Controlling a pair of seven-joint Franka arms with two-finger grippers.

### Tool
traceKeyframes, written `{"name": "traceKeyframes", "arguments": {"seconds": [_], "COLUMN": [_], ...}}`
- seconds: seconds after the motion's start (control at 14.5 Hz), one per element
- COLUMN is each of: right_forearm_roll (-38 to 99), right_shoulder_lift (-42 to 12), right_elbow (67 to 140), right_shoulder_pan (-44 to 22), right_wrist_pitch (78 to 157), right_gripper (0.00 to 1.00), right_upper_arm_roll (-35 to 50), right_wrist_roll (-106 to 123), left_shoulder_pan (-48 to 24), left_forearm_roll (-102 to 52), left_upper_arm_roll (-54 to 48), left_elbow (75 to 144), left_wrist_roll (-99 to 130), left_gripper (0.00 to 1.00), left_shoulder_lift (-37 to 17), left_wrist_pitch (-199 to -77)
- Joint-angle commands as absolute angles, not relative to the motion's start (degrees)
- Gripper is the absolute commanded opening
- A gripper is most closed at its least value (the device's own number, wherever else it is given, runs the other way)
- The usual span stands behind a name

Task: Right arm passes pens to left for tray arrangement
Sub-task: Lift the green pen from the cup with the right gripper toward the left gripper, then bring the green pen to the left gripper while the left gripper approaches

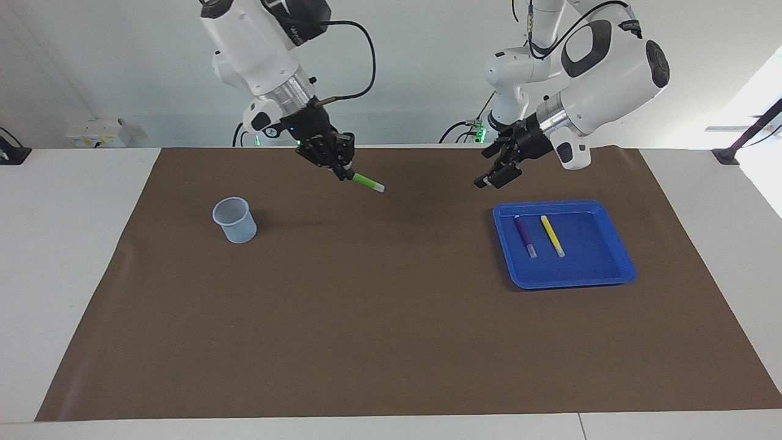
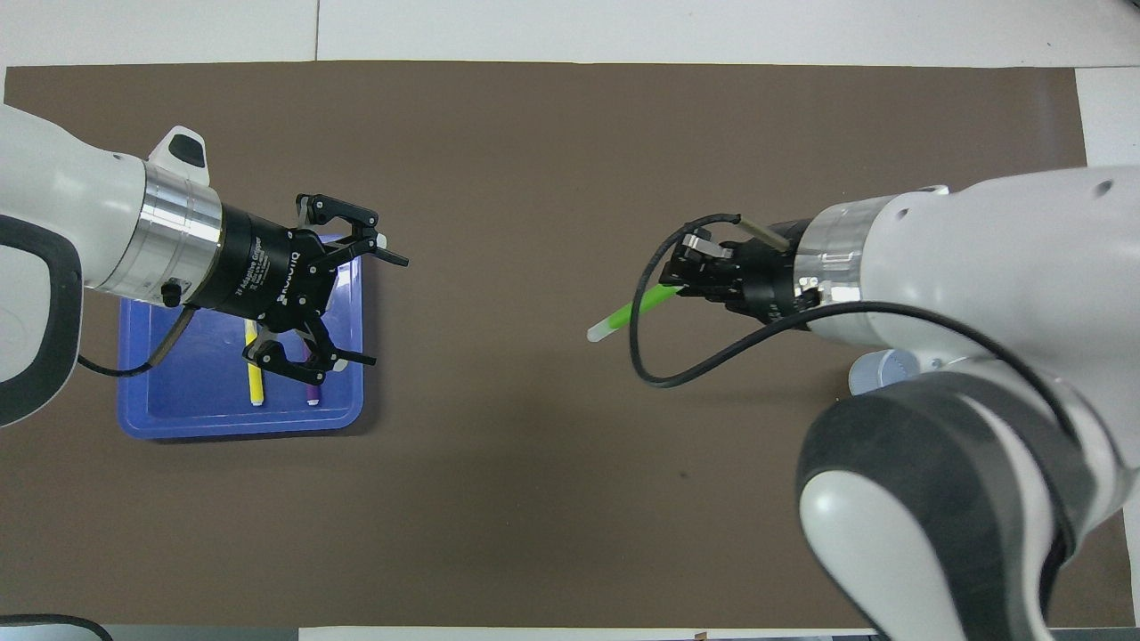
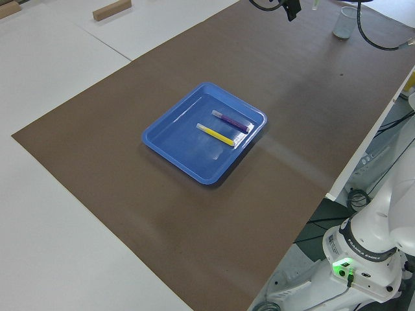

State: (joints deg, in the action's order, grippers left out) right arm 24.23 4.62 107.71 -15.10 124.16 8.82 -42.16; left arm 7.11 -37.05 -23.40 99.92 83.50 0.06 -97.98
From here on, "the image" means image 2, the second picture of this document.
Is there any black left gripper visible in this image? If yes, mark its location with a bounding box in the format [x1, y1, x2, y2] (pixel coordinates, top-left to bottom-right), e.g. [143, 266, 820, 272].
[208, 191, 411, 387]

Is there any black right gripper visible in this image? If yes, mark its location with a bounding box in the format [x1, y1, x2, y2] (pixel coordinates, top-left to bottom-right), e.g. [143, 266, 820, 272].
[669, 221, 821, 330]

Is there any green pen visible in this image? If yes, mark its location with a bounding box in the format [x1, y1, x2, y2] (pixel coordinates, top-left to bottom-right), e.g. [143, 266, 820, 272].
[586, 283, 688, 345]

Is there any yellow pen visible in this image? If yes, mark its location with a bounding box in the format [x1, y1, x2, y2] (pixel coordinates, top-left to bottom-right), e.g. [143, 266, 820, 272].
[245, 320, 266, 409]

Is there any blue plastic tray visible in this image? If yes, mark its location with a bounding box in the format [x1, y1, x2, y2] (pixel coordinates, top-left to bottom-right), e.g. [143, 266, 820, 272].
[118, 235, 364, 441]

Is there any translucent plastic cup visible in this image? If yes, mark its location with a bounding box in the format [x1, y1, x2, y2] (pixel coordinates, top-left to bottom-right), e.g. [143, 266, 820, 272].
[848, 347, 924, 398]

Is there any brown table mat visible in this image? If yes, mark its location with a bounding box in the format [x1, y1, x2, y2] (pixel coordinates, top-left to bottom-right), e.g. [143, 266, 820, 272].
[0, 61, 1137, 629]

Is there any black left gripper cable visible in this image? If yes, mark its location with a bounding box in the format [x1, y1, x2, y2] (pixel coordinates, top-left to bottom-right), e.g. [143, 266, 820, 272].
[78, 303, 198, 380]

